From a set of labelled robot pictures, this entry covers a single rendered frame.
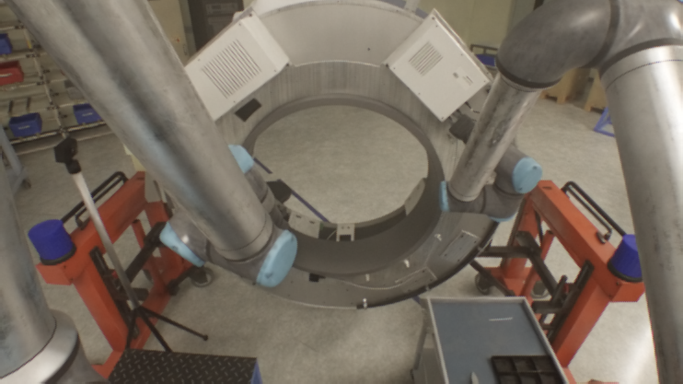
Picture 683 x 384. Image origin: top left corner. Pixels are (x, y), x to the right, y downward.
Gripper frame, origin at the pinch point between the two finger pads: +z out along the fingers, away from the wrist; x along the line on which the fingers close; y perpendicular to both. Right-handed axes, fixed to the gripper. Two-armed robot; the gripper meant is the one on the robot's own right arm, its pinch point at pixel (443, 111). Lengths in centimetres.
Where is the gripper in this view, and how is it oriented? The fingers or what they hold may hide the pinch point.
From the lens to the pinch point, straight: 117.3
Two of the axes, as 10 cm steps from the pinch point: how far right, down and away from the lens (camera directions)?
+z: -3.9, -5.7, 7.2
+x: 6.7, -7.1, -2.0
